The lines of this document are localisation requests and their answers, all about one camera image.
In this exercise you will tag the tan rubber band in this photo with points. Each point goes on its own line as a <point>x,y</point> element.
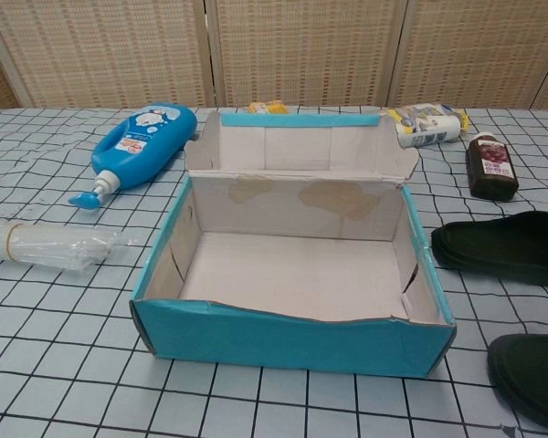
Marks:
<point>10,242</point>

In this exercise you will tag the white yellow bag roll pack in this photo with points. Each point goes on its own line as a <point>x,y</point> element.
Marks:
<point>427,128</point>

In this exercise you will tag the blue pump detergent bottle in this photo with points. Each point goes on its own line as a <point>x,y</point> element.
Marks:
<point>141,146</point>

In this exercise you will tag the blue cardboard shoe box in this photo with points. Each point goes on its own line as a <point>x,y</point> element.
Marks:
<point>292,337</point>

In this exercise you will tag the woven bamboo folding screen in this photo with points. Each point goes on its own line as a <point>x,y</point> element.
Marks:
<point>301,45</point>

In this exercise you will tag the yellow snack packet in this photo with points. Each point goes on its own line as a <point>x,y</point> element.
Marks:
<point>267,107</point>

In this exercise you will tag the black slipper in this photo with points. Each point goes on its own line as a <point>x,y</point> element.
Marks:
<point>534,378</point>
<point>507,255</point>

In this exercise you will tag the blue checkered tablecloth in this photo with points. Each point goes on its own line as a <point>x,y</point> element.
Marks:
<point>73,342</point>

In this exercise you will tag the clear plastic bundle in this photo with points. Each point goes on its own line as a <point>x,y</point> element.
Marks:
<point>50,244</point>

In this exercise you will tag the dark juice bottle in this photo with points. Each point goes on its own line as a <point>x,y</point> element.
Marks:
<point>491,173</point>

